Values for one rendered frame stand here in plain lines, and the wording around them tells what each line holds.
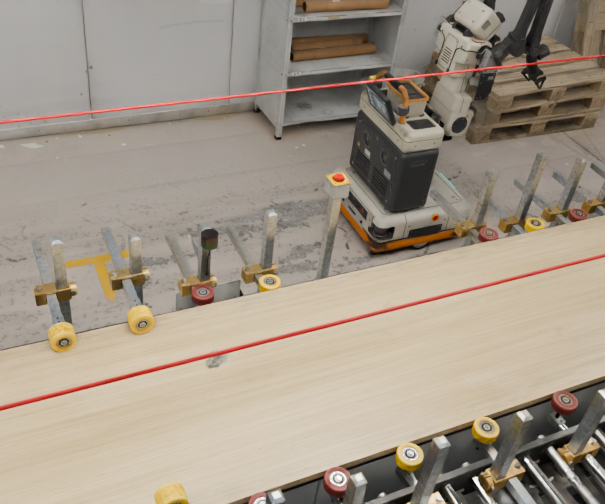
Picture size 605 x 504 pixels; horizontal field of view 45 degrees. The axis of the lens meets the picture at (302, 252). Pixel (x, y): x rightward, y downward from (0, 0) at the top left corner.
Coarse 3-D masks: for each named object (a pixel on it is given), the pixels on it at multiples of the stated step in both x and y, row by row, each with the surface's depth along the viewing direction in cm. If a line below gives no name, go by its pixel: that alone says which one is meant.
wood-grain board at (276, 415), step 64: (448, 256) 292; (512, 256) 296; (576, 256) 301; (192, 320) 248; (256, 320) 252; (320, 320) 255; (384, 320) 259; (448, 320) 262; (512, 320) 266; (576, 320) 270; (0, 384) 219; (64, 384) 221; (128, 384) 224; (192, 384) 227; (256, 384) 230; (320, 384) 233; (384, 384) 236; (448, 384) 239; (512, 384) 242; (576, 384) 245; (0, 448) 202; (64, 448) 204; (128, 448) 206; (192, 448) 209; (256, 448) 211; (320, 448) 214; (384, 448) 216
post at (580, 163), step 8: (576, 160) 324; (584, 160) 323; (576, 168) 325; (576, 176) 327; (568, 184) 331; (576, 184) 330; (568, 192) 332; (560, 200) 338; (568, 200) 336; (560, 208) 339; (552, 224) 346
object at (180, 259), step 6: (168, 234) 289; (168, 240) 287; (174, 240) 287; (174, 246) 284; (174, 252) 281; (180, 252) 282; (180, 258) 279; (180, 264) 276; (186, 264) 277; (180, 270) 278; (186, 270) 274; (186, 276) 271; (192, 288) 267; (198, 306) 262
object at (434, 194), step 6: (432, 192) 336; (438, 192) 336; (432, 198) 337; (438, 198) 333; (444, 198) 333; (438, 204) 334; (444, 204) 329; (450, 204) 330; (444, 210) 330; (450, 210) 326; (456, 210) 327; (450, 216) 327; (456, 216) 323; (462, 216) 323; (456, 222) 323; (468, 234) 317; (474, 234) 314; (474, 240) 314
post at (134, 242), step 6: (132, 234) 245; (132, 240) 244; (138, 240) 244; (132, 246) 245; (138, 246) 246; (132, 252) 246; (138, 252) 248; (132, 258) 248; (138, 258) 249; (132, 264) 250; (138, 264) 251; (132, 270) 251; (138, 270) 252; (138, 288) 258; (138, 294) 259
